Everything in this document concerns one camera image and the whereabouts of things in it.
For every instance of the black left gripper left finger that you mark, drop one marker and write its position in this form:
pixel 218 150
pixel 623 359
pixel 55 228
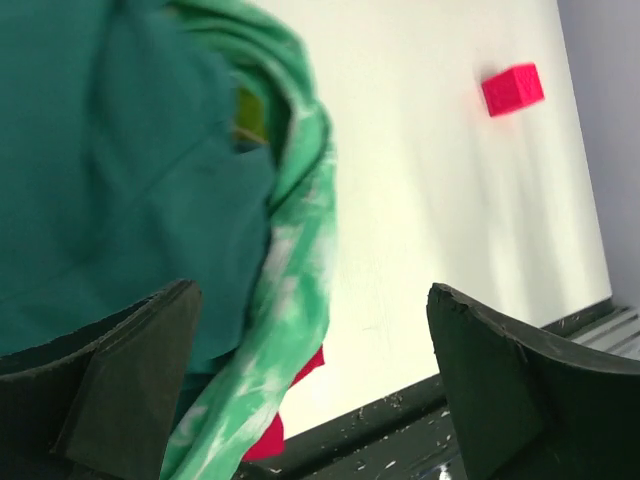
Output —
pixel 99 403

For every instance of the green white tie-dye cloth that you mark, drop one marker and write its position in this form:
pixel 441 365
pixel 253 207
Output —
pixel 289 309

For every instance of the black table edge rail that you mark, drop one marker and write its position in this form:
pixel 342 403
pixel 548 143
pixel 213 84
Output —
pixel 410 434

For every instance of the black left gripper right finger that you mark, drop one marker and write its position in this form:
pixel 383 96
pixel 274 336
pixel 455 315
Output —
pixel 528 404

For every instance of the dark teal cloth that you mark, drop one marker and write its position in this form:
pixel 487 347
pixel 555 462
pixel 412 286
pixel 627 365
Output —
pixel 120 173

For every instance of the red cloth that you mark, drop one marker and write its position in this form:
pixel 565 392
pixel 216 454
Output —
pixel 272 442

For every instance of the pink red cube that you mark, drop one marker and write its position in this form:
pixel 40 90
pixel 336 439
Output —
pixel 515 88

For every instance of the lime green cloth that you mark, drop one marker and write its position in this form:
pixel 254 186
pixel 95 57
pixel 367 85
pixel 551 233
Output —
pixel 249 123

